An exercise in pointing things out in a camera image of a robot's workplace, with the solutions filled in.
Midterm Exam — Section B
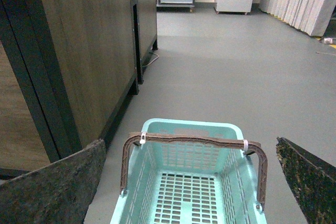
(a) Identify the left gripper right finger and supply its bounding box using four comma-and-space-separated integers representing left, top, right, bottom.
276, 137, 335, 223

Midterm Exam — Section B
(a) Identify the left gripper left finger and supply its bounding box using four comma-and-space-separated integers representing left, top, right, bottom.
1, 140, 106, 223

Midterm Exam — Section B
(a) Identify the brown basket handle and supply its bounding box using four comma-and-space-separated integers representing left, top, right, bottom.
120, 132, 268, 208

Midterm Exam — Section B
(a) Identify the light blue plastic basket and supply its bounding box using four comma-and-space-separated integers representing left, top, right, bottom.
111, 119, 266, 223

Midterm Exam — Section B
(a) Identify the wooden display cabinet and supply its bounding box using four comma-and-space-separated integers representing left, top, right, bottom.
1, 0, 158, 178

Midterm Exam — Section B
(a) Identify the white cable on floor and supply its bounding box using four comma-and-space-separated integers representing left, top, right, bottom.
141, 52, 160, 68

